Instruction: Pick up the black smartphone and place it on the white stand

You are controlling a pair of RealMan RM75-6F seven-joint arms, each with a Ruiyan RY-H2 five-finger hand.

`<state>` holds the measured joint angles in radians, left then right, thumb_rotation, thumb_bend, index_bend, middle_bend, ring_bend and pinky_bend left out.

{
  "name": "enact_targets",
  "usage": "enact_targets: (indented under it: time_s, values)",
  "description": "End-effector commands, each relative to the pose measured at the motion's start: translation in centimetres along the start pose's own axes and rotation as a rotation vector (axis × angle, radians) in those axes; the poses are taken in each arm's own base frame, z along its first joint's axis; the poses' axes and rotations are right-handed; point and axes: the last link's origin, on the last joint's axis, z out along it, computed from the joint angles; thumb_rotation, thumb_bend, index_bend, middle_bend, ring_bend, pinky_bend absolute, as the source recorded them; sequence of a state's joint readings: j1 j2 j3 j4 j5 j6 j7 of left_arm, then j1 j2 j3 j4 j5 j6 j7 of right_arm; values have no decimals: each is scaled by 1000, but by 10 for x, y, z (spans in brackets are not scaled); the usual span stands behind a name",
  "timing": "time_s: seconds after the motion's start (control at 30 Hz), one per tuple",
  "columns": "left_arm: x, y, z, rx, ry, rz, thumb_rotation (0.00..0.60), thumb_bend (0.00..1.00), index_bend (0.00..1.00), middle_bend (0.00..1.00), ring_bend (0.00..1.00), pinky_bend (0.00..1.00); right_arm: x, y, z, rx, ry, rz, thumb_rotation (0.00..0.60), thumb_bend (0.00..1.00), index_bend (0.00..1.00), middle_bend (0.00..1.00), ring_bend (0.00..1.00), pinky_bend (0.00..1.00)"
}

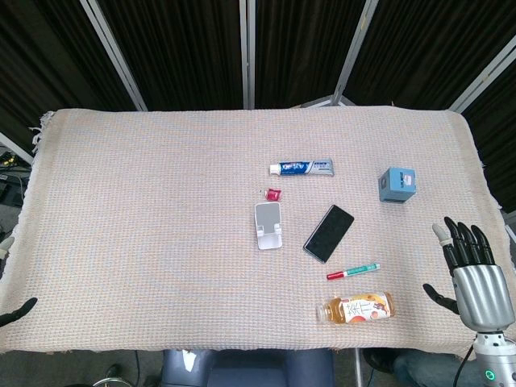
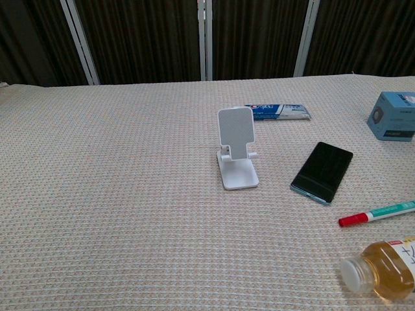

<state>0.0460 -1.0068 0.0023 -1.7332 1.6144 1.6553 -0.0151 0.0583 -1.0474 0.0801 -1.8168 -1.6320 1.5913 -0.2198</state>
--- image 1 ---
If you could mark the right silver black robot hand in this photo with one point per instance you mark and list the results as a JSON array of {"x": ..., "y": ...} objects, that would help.
[{"x": 479, "y": 290}]

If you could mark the red candy wrapper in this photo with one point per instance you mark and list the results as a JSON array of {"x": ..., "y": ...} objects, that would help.
[{"x": 272, "y": 194}]

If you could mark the blue cube box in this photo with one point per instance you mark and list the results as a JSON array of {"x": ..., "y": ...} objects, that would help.
[{"x": 397, "y": 185}]

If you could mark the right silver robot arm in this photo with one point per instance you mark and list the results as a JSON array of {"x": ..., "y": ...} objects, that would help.
[{"x": 496, "y": 359}]

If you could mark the beige woven tablecloth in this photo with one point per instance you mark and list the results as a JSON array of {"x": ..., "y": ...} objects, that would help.
[{"x": 141, "y": 201}]

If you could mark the grey metal table leg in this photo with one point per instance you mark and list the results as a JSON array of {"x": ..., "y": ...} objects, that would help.
[{"x": 358, "y": 369}]

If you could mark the blue jeans leg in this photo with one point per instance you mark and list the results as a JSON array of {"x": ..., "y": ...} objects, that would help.
[{"x": 427, "y": 371}]

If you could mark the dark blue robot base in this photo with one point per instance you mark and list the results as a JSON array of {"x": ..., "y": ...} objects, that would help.
[{"x": 250, "y": 369}]

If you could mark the white phone stand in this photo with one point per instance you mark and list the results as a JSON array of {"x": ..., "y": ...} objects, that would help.
[{"x": 268, "y": 227}]

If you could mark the grey metal screen post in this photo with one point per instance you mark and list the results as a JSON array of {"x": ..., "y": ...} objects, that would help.
[
  {"x": 483, "y": 76},
  {"x": 115, "y": 52},
  {"x": 246, "y": 52},
  {"x": 354, "y": 48},
  {"x": 14, "y": 147}
]

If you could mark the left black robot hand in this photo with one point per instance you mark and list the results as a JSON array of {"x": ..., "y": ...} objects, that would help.
[{"x": 18, "y": 310}]

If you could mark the black smartphone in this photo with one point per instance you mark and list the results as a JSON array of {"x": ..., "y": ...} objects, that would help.
[{"x": 328, "y": 233}]

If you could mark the amber tea bottle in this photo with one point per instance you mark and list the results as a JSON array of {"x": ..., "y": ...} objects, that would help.
[{"x": 356, "y": 309}]

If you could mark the blue white toothpaste tube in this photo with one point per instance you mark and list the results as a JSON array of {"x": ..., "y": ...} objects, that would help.
[{"x": 302, "y": 167}]

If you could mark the red capped green marker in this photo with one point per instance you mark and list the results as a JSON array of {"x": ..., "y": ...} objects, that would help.
[{"x": 354, "y": 271}]

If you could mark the dark corrugated screen panel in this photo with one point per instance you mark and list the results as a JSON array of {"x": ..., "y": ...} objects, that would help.
[
  {"x": 498, "y": 141},
  {"x": 298, "y": 44},
  {"x": 48, "y": 52},
  {"x": 173, "y": 48},
  {"x": 427, "y": 44}
]

